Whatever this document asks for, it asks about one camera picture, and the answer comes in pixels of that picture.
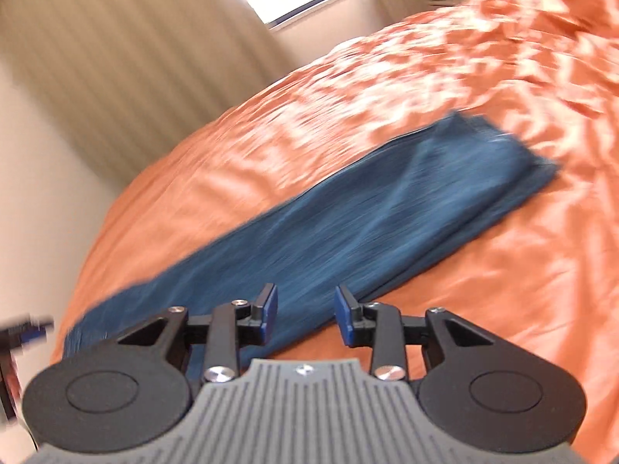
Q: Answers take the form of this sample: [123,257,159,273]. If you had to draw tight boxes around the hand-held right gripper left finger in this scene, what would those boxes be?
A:
[115,283,280,380]

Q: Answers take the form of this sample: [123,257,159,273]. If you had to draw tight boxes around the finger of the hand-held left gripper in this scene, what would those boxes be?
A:
[0,316,55,345]

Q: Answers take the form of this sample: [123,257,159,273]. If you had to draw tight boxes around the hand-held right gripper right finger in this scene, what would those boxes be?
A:
[335,283,492,380]

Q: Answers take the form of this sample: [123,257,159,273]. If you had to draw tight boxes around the orange bed blanket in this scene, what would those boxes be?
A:
[51,0,619,450]

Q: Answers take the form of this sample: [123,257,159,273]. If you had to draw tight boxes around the blue denim pants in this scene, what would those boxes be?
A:
[63,111,562,382]

